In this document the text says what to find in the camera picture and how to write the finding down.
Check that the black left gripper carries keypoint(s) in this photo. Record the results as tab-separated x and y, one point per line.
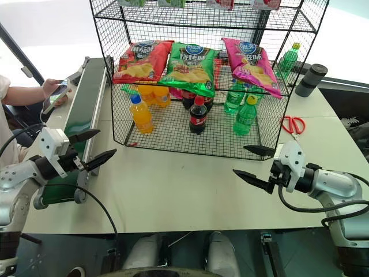
70	161

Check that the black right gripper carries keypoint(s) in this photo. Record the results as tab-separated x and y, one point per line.
281	177

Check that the smartphone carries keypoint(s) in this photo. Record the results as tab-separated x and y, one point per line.
59	93

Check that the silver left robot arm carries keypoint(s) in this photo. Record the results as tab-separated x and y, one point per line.
17	179

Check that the bare person forearm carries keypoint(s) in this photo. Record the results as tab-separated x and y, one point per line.
26	93

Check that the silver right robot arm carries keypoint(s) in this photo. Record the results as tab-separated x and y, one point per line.
337	184

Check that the green conveyor belt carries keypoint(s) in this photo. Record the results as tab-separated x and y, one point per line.
83	104

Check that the bare person hand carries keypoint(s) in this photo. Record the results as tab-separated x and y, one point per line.
50	88

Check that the green soda bottle yellow cap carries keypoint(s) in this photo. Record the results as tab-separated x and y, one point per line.
244	119
288	62

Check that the orange soda bottle blue cap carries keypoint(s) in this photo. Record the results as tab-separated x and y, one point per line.
141	116

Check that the small green snack packet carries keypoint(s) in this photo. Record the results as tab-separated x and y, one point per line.
129	89

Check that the cola bottle red cap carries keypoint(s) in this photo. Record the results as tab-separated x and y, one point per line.
198	116

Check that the white shirt person torso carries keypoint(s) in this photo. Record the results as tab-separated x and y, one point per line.
5	130

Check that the black table strut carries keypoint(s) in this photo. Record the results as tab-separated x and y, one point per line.
272	254

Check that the white robot leg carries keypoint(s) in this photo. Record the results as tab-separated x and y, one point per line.
223	254
142	256

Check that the red chips bag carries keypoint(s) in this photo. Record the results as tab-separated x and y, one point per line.
141	62

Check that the pink chips bag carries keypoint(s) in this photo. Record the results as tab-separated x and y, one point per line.
253	66

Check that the black cylindrical flask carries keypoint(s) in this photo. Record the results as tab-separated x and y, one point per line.
310	80

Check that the black bag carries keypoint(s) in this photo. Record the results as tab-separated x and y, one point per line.
356	138

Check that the red black box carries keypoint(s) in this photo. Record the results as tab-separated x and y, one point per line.
222	62

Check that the green chips bag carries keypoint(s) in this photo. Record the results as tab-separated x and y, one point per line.
187	69

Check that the green carton box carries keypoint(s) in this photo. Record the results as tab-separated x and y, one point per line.
134	2
173	3

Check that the red white snack packet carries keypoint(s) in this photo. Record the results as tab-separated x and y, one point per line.
266	3
220	3

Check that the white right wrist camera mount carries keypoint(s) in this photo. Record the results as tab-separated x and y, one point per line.
292	161

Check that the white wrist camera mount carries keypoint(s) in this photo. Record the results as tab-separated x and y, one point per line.
292	161
52	144

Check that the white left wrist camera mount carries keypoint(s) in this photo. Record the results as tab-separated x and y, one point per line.
52	144

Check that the black diagonal frame bar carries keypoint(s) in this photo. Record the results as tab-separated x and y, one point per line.
20	54

